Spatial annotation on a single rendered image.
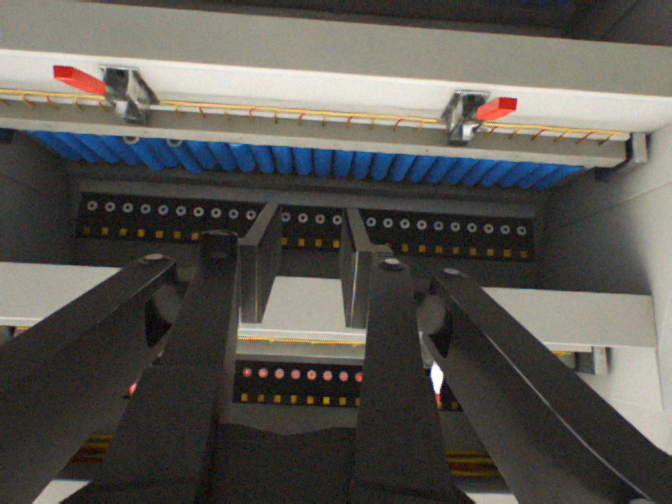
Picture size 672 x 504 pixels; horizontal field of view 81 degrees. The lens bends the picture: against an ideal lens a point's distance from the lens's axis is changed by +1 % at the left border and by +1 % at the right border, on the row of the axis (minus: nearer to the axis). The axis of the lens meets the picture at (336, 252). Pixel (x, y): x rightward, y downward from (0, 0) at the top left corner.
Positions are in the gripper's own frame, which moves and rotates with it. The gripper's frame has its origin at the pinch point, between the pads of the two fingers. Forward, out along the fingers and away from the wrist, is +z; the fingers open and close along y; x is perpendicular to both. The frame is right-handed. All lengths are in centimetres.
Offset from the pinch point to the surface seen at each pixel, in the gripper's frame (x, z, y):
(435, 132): 5.1, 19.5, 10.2
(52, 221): -8.0, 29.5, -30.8
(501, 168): 2.0, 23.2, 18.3
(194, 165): -0.2, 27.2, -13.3
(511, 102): 7.3, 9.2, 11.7
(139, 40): 10.1, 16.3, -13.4
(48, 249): -11.0, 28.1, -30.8
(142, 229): -8.0, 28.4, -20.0
